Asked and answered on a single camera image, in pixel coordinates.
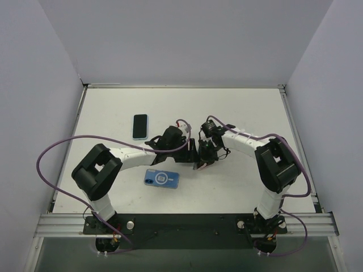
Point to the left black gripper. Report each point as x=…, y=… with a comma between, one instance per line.
x=184, y=153

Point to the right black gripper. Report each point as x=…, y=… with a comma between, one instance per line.
x=207, y=153

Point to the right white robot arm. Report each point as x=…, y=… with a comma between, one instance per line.
x=277, y=165

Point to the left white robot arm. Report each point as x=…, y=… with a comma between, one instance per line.
x=97, y=171

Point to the phone in light blue case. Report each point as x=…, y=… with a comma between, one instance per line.
x=140, y=126

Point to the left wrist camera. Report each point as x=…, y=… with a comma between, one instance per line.
x=184, y=128

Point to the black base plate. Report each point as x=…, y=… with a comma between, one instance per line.
x=188, y=240

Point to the aluminium front rail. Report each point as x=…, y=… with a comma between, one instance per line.
x=77, y=225

